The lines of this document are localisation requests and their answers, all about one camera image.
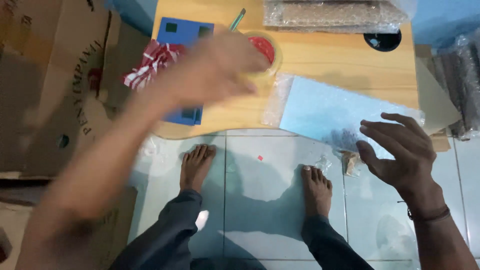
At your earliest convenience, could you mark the person's right foot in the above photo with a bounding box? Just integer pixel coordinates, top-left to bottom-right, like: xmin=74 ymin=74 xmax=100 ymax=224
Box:
xmin=301 ymin=165 xmax=334 ymax=220

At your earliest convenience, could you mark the person's left foot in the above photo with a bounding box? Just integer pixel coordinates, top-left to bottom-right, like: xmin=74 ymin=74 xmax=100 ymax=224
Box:
xmin=179 ymin=144 xmax=217 ymax=194

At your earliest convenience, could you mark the clear plastic scrap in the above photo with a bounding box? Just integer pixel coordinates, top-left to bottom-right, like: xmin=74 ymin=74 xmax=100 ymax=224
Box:
xmin=314 ymin=155 xmax=334 ymax=176

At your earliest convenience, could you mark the person's left trouser leg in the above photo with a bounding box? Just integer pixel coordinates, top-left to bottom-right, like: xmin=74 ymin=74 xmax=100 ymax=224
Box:
xmin=109 ymin=189 xmax=205 ymax=270

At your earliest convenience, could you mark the brown cord bracelet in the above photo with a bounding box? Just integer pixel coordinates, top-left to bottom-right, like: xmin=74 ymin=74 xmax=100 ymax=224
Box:
xmin=398 ymin=200 xmax=451 ymax=222

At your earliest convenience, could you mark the light blue bubble wrapped sheet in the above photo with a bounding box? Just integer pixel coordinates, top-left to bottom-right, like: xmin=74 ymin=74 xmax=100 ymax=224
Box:
xmin=262 ymin=73 xmax=426 ymax=160

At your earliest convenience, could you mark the bubble wrapped brown packet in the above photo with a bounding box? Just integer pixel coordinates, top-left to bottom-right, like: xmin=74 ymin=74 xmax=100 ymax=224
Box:
xmin=262 ymin=0 xmax=411 ymax=34

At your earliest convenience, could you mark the red white striped cloth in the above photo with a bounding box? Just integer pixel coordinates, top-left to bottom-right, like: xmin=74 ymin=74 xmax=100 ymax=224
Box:
xmin=123 ymin=39 xmax=186 ymax=91

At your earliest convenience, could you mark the person's foot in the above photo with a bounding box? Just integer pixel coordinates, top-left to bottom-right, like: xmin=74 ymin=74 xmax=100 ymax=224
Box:
xmin=179 ymin=144 xmax=217 ymax=194
xmin=301 ymin=165 xmax=334 ymax=220

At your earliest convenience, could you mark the person's left hand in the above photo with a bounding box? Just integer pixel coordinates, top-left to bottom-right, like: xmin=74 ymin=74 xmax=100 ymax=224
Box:
xmin=157 ymin=31 xmax=271 ymax=109

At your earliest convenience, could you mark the green handled brush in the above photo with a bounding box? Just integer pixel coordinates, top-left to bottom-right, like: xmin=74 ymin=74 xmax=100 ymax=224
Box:
xmin=229 ymin=8 xmax=247 ymax=32

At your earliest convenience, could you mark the person's right trouser leg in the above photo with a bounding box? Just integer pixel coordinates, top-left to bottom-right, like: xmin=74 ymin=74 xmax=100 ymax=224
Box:
xmin=301 ymin=214 xmax=376 ymax=270

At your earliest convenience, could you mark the person's trouser leg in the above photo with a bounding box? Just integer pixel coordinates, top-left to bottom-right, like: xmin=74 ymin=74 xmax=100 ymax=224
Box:
xmin=301 ymin=214 xmax=376 ymax=270
xmin=109 ymin=189 xmax=205 ymax=270

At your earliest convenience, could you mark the crumpled tape scrap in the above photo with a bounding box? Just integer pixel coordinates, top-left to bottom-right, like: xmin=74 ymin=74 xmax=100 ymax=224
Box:
xmin=341 ymin=151 xmax=364 ymax=178

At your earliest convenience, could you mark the grey cardboard sheet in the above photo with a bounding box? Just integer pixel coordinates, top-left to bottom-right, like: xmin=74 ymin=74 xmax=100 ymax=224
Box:
xmin=414 ymin=56 xmax=463 ymax=136

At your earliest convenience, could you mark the person's right hand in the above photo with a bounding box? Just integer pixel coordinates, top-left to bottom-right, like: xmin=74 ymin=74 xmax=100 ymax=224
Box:
xmin=355 ymin=112 xmax=439 ymax=194

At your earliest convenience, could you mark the bubble wrapped dark bundle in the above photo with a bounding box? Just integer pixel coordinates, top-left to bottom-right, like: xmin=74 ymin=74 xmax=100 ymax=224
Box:
xmin=431 ymin=30 xmax=480 ymax=141

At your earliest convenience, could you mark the wooden low table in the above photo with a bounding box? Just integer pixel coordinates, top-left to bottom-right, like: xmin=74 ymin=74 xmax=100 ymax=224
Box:
xmin=150 ymin=0 xmax=420 ymax=140

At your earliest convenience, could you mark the clear cup with red lid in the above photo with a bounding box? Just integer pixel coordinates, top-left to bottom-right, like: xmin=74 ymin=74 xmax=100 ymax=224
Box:
xmin=242 ymin=32 xmax=283 ymax=76

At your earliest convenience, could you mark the large brown cardboard box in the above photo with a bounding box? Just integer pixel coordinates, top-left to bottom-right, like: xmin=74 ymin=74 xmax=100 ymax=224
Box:
xmin=0 ymin=0 xmax=151 ymax=270

